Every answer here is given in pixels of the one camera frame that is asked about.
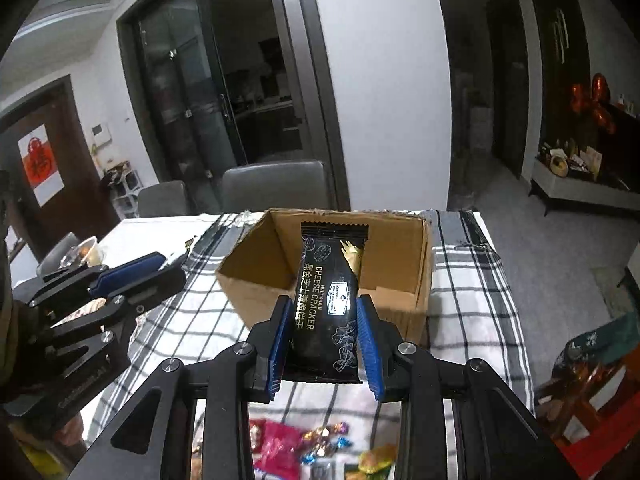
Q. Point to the grey chair left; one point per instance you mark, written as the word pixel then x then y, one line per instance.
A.
pixel 166 199

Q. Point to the white shoe rack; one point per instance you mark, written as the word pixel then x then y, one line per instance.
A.
pixel 123 186

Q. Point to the yellow orange snack packet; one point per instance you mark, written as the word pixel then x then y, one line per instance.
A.
pixel 378 459

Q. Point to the blue foil candy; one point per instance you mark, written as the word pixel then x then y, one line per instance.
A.
pixel 323 449

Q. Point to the red fu door poster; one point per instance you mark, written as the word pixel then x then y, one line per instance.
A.
pixel 40 166

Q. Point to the dark glass sliding door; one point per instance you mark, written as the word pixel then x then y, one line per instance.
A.
pixel 222 85

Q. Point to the red white snack packet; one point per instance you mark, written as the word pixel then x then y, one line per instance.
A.
pixel 257 434

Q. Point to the clear fruit bowl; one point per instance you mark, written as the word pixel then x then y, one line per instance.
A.
pixel 88 252

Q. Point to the grey chair near box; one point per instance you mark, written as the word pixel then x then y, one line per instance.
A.
pixel 297 184

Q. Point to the brown cardboard box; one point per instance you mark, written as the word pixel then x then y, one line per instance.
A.
pixel 395 273

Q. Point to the white low tv cabinet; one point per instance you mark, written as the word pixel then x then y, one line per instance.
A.
pixel 565 193

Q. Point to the pink snack packet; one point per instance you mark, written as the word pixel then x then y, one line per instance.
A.
pixel 278 454

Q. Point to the red foil balloon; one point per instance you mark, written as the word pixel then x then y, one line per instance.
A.
pixel 591 102

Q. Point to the wall intercom panel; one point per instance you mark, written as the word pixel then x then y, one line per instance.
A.
pixel 101 135

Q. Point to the person's left hand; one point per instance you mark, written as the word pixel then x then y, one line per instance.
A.
pixel 55 457

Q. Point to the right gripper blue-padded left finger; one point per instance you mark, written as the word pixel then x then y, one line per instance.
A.
pixel 151 436

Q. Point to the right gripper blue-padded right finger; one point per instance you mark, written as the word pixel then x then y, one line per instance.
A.
pixel 497 437

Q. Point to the black white plaid tablecloth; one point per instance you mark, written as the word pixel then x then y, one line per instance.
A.
pixel 471 314

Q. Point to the red gift bag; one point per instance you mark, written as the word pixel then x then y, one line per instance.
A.
pixel 590 405

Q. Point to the black cheese cracker packet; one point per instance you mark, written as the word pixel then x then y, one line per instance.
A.
pixel 323 343

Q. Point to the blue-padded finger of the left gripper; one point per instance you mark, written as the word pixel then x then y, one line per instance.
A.
pixel 119 310
pixel 76 287

